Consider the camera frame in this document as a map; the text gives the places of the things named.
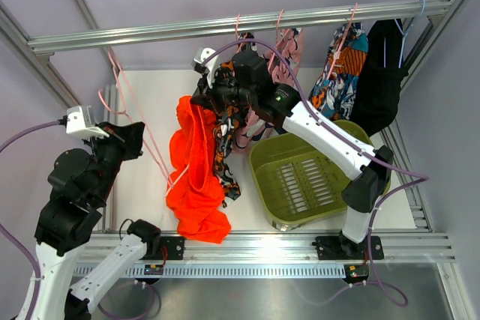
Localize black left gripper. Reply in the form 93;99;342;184
83;121;146;204

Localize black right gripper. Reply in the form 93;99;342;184
191;67;257;115

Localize pink hanger of orange shorts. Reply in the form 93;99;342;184
97;46;177;190

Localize bright orange shorts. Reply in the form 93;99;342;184
166;95;231;244

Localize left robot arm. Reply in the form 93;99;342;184
17;121;161;319

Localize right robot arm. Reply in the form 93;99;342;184
192;48;393;259

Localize grey orange camouflage shorts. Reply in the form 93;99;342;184
209;61;251;208

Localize pink hanger of camouflage shorts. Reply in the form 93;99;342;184
235;13;246;53

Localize pink floral shorts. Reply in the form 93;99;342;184
235;28;304;151

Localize pink hanger of floral shorts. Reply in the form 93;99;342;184
263;9;295;73

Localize blue orange patterned shorts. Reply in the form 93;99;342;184
308;22;368;121

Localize pink hanger of blue shorts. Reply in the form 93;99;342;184
325;2;359;78

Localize black mesh shorts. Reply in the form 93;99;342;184
349;19;408;136

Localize light blue hanger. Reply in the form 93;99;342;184
394;0;427;69

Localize olive green plastic basket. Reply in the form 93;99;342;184
248;119;392;232

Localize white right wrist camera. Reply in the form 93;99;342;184
192;47;218;74

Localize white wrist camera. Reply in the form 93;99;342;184
66;106;109;140
192;47;218;74

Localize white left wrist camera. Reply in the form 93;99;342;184
66;106;109;140

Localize aluminium frame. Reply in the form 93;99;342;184
1;0;479;319

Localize white slotted cable duct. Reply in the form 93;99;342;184
73;263;347;279

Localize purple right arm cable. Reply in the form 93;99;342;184
204;39;431;308

